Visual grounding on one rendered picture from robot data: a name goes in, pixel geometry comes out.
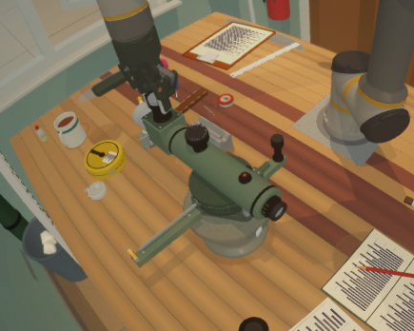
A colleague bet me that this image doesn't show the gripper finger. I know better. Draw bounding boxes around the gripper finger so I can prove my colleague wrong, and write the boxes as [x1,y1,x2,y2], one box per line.
[123,70,151,98]
[148,66,180,117]

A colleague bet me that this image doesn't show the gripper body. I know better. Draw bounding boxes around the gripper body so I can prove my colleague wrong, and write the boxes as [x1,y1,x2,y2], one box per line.
[110,25,164,81]

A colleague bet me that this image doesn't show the black micrometer drum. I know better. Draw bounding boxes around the black micrometer drum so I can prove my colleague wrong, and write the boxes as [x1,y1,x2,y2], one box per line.
[152,104,174,124]

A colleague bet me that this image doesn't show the dark green sunshade tube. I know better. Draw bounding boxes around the dark green sunshade tube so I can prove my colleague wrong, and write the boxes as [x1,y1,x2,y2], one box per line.
[89,71,126,98]

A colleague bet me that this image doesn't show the black focus knob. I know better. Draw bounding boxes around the black focus knob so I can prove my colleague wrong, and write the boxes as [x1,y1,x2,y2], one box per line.
[183,123,211,153]

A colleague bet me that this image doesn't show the green level body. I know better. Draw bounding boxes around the green level body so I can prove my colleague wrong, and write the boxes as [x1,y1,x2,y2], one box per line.
[141,110,287,224]

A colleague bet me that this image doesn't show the black tangent knob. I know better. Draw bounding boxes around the black tangent knob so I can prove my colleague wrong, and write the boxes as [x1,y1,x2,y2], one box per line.
[269,133,286,164]

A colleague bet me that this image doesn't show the white levelling staff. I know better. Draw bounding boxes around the white levelling staff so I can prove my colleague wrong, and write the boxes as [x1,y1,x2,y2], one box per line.
[0,127,81,265]

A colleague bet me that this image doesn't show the grey level base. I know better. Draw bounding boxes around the grey level base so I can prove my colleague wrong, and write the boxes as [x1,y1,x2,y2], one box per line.
[183,169,270,258]

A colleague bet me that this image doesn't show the brown wooden bar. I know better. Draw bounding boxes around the brown wooden bar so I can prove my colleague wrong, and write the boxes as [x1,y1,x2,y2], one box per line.
[174,87,209,114]

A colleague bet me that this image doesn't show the small grey block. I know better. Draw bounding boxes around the small grey block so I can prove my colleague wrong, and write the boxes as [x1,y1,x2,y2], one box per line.
[138,131,155,149]

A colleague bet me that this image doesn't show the red and white tape roll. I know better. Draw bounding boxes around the red and white tape roll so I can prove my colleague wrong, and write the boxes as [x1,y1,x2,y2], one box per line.
[216,92,235,109]

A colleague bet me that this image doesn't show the orange clipboard with paper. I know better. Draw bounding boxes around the orange clipboard with paper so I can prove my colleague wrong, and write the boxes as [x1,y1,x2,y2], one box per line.
[182,20,277,71]

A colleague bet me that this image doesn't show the yellow round tape measure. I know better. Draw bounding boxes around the yellow round tape measure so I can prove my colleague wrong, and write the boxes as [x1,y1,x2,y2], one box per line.
[84,139,128,181]

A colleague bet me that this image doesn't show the white mug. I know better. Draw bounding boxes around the white mug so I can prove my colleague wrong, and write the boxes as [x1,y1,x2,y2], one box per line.
[52,110,89,150]

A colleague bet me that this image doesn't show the white ruler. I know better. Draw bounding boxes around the white ruler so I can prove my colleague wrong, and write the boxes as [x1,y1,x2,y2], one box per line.
[229,41,302,79]

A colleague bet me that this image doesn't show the small white bottle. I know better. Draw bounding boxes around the small white bottle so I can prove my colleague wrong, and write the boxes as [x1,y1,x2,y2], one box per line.
[34,124,49,143]

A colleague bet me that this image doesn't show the window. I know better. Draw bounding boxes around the window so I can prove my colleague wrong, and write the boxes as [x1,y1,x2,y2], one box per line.
[0,0,184,123]

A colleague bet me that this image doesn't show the black eyepiece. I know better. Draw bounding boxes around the black eyepiece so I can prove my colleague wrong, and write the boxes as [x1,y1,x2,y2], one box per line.
[267,195,288,223]

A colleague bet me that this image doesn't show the white crumpled paper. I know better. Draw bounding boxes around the white crumpled paper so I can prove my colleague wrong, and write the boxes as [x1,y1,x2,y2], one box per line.
[38,229,58,256]

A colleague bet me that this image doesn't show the grey waste bin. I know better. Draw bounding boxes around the grey waste bin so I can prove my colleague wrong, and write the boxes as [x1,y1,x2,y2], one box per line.
[21,216,89,283]

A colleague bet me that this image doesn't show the grey sheet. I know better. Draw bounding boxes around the grey sheet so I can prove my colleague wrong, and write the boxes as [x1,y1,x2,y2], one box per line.
[291,91,391,168]

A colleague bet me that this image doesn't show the black round cap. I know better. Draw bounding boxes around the black round cap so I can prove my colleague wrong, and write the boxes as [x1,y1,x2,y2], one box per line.
[238,316,270,331]

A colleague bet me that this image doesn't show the white printed paper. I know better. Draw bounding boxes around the white printed paper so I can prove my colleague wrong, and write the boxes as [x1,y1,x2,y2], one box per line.
[288,297,367,331]

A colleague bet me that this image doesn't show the open book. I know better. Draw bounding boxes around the open book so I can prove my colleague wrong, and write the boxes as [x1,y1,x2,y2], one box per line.
[321,227,414,331]

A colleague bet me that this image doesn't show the red pencil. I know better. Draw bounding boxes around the red pencil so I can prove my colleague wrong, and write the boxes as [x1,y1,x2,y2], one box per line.
[353,264,414,282]

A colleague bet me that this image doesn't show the grey metal bracket block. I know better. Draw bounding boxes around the grey metal bracket block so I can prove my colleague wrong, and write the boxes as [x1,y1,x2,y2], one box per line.
[195,114,234,152]

